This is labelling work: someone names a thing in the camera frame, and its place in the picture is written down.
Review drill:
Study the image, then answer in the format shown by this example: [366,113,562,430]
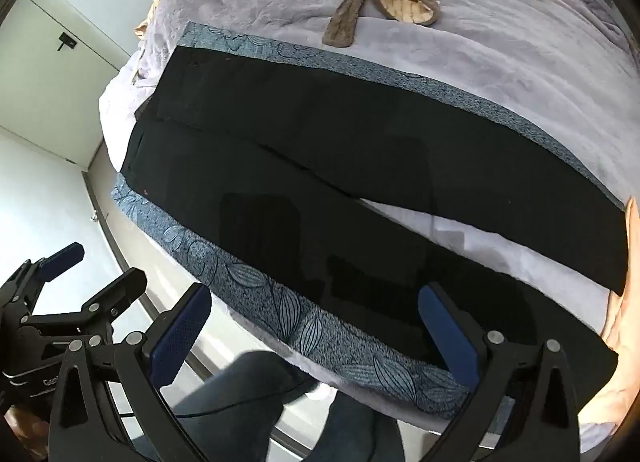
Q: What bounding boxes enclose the black door handle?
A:
[58,32,77,52]

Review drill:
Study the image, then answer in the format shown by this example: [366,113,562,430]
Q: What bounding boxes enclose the person's leg in jeans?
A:
[174,350,405,462]

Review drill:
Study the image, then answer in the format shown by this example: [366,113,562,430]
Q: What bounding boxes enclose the person's left hand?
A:
[1,406,50,461]

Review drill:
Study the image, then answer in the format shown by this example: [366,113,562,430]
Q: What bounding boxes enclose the white wardrobe door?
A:
[1,0,128,168]

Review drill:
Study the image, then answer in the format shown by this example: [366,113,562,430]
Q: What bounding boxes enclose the lavender plush bedspread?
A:
[98,0,640,448]

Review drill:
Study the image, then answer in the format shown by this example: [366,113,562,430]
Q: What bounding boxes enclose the black pants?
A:
[122,45,627,386]

